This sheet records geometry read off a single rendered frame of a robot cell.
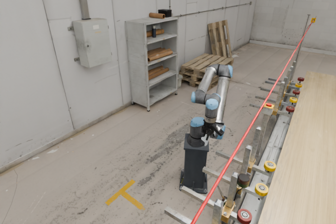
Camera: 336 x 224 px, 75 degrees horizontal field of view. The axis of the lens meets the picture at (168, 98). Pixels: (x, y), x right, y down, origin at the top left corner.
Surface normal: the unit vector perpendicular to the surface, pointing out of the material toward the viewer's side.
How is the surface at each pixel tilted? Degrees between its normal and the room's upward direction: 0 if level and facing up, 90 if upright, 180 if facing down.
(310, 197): 0
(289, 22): 90
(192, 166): 90
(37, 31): 90
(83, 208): 0
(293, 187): 0
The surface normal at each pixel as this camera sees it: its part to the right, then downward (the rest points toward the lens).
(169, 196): 0.00, -0.89
